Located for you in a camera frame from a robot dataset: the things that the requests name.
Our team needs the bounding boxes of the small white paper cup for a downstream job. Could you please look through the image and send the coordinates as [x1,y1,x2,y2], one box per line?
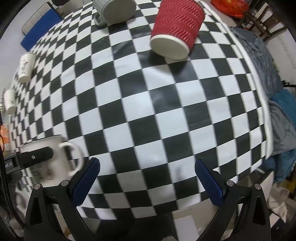
[4,88,16,115]

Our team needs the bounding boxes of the white printed paper cup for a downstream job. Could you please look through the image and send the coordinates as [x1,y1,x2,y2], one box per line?
[18,52,36,83]

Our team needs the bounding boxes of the red ribbed paper cup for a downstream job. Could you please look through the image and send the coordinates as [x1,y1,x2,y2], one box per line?
[150,0,205,60]

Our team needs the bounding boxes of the teal blanket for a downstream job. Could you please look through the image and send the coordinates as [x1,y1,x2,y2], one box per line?
[260,89,295,183]

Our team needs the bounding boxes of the grey blanket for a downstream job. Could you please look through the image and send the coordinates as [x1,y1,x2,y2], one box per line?
[229,26,296,156]

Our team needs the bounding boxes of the black white checkered tablecloth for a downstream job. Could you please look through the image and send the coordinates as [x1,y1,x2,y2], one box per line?
[10,1,273,220]

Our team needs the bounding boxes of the grey ceramic mug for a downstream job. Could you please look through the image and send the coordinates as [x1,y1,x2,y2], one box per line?
[93,0,137,27]

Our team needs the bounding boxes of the dark wooden chair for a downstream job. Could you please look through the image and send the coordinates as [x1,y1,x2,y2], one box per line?
[237,5,287,42]

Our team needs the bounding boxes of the red orange plastic bag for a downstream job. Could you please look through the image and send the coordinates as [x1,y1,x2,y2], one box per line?
[210,0,249,19]

